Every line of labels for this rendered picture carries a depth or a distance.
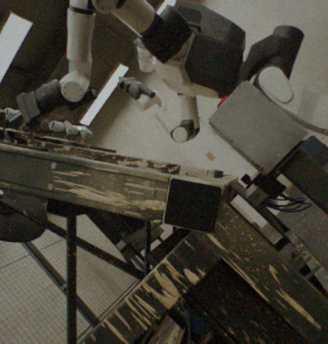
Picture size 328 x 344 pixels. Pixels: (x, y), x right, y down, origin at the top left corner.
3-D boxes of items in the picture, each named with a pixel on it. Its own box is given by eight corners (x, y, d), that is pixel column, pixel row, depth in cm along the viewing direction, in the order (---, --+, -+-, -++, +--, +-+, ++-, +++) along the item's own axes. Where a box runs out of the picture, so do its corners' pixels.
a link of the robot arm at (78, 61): (63, 96, 91) (64, 51, 83) (69, 85, 98) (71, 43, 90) (84, 100, 92) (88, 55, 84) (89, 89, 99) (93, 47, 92)
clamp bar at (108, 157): (203, 185, 137) (213, 132, 135) (-8, 145, 166) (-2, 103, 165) (207, 184, 146) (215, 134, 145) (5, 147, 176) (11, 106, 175)
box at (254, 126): (313, 135, 59) (245, 77, 63) (270, 179, 62) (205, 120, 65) (302, 141, 71) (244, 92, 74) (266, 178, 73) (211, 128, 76)
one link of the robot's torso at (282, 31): (301, 43, 116) (257, 32, 120) (309, 28, 104) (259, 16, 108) (276, 111, 119) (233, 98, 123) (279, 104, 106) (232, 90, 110)
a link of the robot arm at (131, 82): (136, 74, 166) (150, 84, 160) (132, 89, 172) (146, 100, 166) (117, 75, 158) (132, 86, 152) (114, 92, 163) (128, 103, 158)
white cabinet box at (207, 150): (289, 202, 457) (191, 114, 494) (261, 228, 476) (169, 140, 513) (287, 195, 514) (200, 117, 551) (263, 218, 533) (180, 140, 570)
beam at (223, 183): (215, 236, 64) (224, 185, 64) (160, 224, 67) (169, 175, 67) (236, 188, 277) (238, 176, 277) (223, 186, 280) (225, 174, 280)
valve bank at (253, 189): (328, 206, 81) (262, 147, 86) (289, 243, 84) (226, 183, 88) (296, 194, 130) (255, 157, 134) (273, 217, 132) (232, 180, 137)
